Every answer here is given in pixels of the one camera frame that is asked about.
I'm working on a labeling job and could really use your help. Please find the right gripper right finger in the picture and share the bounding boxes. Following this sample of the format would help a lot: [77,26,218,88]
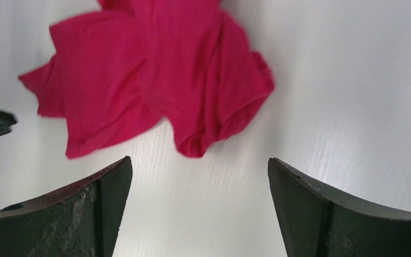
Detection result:
[268,158,411,256]

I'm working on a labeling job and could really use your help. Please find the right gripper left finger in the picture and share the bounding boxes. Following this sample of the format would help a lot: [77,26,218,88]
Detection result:
[0,156,133,256]

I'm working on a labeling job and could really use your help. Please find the crimson red t-shirt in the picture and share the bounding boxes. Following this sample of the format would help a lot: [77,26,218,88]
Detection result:
[19,1,275,158]

